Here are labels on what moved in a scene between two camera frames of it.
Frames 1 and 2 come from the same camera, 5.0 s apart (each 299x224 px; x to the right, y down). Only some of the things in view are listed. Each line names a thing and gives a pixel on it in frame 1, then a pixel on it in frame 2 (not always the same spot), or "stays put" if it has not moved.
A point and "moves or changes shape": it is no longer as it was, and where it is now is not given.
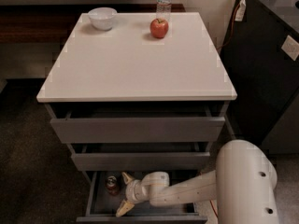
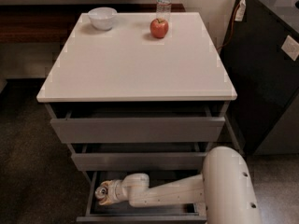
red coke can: x=111 y=185 moves or changes shape
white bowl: x=102 y=18 stays put
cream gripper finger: x=124 y=207 → x=105 y=202
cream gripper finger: x=126 y=178 → x=107 y=183
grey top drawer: x=136 y=122 stays put
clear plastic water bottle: x=163 y=2 stays put
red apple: x=159 y=28 stays put
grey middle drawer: x=140 y=156 stays put
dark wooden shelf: x=30 y=23 stays put
